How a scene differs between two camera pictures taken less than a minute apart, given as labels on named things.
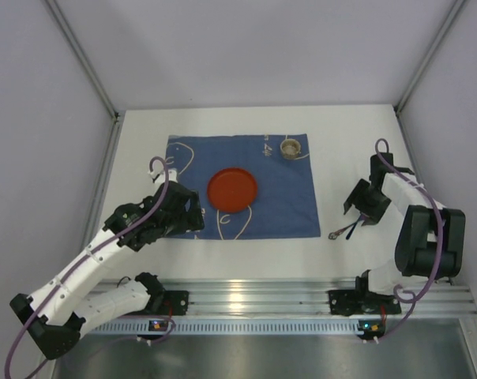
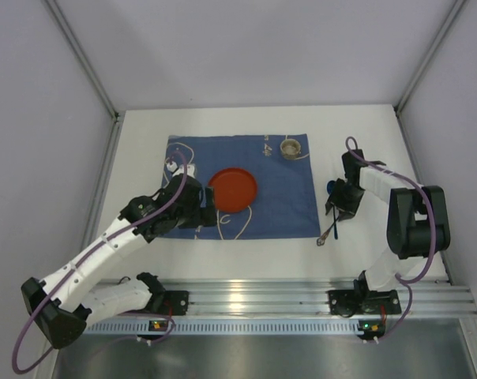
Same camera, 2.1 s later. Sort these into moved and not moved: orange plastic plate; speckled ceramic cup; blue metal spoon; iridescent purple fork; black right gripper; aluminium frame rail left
Moved: blue metal spoon; iridescent purple fork; black right gripper
Not moved: speckled ceramic cup; aluminium frame rail left; orange plastic plate
